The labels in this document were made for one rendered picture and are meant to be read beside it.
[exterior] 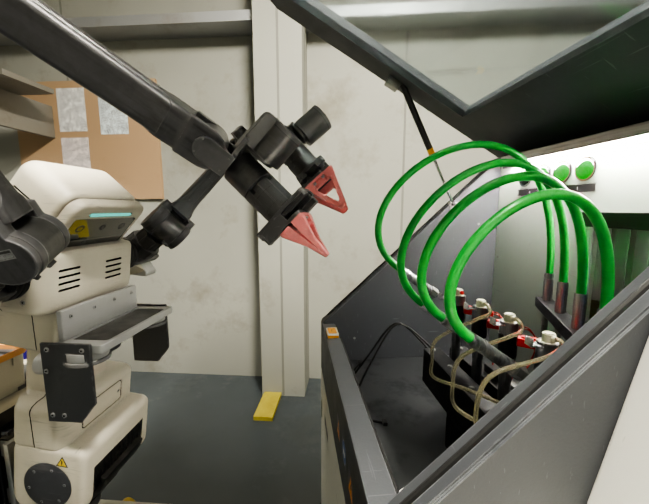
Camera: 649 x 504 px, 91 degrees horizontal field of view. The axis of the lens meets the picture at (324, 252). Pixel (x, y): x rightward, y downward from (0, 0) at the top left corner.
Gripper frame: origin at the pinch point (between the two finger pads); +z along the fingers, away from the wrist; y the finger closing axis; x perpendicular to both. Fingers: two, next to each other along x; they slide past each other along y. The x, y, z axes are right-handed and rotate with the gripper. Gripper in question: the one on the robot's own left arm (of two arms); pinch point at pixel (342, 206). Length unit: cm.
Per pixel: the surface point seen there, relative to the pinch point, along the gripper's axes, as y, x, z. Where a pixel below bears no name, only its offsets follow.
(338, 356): 13.9, 23.6, 22.9
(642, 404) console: -26.9, -5.9, 40.9
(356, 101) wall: 147, -67, -81
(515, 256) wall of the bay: 34, -29, 37
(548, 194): -20.2, -18.1, 21.4
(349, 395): -1.4, 23.1, 28.0
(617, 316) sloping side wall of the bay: -25.3, -11.0, 34.4
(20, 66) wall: 122, 91, -266
